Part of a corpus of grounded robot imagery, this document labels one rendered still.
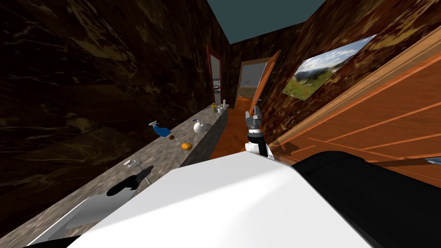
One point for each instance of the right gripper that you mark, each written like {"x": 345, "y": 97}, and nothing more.
{"x": 254, "y": 123}

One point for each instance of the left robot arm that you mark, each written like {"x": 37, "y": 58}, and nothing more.
{"x": 55, "y": 243}

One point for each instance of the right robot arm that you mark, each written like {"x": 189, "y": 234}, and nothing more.
{"x": 372, "y": 206}

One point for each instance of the orange open door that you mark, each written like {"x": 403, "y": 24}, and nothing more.
{"x": 263, "y": 84}

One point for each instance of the white mug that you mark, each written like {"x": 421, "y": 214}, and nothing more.
{"x": 219, "y": 110}

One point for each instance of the yellow green jar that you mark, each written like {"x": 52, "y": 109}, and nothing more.
{"x": 214, "y": 108}

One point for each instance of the white kettle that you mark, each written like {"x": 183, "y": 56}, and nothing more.
{"x": 198, "y": 127}

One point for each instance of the orange fruit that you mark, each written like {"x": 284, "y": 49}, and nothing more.
{"x": 186, "y": 146}

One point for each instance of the landscape picture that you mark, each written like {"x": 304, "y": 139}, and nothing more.
{"x": 320, "y": 70}

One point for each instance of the blue spray bottle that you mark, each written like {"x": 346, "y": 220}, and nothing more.
{"x": 162, "y": 131}

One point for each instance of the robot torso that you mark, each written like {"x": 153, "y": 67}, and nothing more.
{"x": 220, "y": 203}

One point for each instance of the white tap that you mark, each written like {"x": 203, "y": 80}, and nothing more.
{"x": 135, "y": 164}

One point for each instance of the brown panelled wooden door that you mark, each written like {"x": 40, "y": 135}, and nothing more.
{"x": 389, "y": 120}

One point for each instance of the grey sink basin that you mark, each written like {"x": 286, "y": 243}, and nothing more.
{"x": 82, "y": 213}

